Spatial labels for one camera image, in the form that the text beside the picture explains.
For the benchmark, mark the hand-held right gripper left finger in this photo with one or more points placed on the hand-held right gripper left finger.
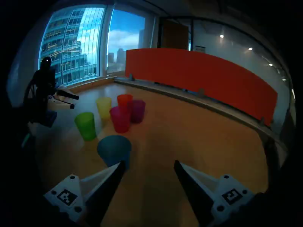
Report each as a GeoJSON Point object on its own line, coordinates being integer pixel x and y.
{"type": "Point", "coordinates": [78, 186]}

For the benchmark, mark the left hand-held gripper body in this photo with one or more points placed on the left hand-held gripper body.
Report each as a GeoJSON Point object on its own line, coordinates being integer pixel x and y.
{"type": "Point", "coordinates": [43, 94]}

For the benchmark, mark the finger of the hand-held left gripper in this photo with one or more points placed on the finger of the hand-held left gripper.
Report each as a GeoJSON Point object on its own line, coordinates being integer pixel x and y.
{"type": "Point", "coordinates": [62, 91]}
{"type": "Point", "coordinates": [59, 104]}

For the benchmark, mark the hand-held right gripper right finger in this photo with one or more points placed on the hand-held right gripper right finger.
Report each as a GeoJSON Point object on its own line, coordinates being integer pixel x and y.
{"type": "Point", "coordinates": [220, 189]}

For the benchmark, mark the green plastic cup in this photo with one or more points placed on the green plastic cup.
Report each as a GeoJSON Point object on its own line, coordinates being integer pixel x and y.
{"type": "Point", "coordinates": [85, 126]}

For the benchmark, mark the yellow plastic cup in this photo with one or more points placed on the yellow plastic cup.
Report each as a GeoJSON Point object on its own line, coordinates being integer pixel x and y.
{"type": "Point", "coordinates": [104, 107]}

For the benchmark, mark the blue plastic cup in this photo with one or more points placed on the blue plastic cup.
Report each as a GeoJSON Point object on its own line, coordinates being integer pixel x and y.
{"type": "Point", "coordinates": [113, 149]}

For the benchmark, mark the orange plastic cup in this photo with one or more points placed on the orange plastic cup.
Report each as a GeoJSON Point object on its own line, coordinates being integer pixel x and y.
{"type": "Point", "coordinates": [124, 99]}

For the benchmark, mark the pink plastic cup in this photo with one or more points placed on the pink plastic cup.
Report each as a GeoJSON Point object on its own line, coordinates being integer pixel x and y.
{"type": "Point", "coordinates": [120, 120]}

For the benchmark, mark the purple plastic cup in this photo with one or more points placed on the purple plastic cup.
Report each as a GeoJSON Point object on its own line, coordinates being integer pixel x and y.
{"type": "Point", "coordinates": [138, 111]}

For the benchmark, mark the red desk screen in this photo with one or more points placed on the red desk screen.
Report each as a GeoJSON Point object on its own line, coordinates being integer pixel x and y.
{"type": "Point", "coordinates": [201, 75]}

